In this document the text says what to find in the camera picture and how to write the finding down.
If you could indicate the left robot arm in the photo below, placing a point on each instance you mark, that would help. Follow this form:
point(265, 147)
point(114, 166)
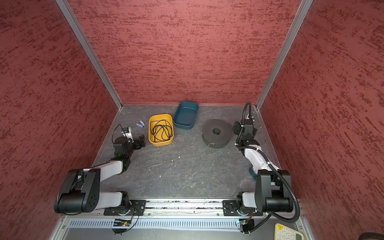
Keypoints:
point(80, 192)

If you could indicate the perforated cable tray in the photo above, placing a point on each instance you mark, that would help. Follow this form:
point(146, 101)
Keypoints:
point(166, 224)

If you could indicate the yellow white calculator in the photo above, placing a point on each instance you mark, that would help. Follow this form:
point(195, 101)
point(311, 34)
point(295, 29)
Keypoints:
point(285, 233)

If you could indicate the yellow plastic bin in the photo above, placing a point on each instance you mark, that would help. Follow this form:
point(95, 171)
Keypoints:
point(161, 130)

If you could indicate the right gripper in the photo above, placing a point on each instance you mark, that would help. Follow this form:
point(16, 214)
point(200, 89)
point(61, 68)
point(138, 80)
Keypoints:
point(236, 127)

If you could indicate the black corrugated conduit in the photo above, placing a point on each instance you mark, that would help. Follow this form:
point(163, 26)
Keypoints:
point(288, 186)

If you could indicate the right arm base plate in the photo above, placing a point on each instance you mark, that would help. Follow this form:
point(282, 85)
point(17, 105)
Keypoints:
point(232, 208)

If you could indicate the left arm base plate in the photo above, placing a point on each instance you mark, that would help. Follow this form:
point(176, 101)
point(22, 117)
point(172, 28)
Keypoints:
point(134, 208)

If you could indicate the black cable spool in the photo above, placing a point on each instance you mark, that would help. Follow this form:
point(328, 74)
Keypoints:
point(216, 134)

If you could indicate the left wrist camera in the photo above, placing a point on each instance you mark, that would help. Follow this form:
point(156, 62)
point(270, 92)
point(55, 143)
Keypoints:
point(127, 132)

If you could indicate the teal plastic bin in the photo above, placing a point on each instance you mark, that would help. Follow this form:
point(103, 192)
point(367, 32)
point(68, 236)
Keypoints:
point(186, 115)

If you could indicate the aluminium front rail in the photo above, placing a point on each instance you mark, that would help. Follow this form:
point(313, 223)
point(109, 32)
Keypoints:
point(174, 208)

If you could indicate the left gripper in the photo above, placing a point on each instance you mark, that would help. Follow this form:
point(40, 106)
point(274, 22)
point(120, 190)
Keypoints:
point(138, 146)

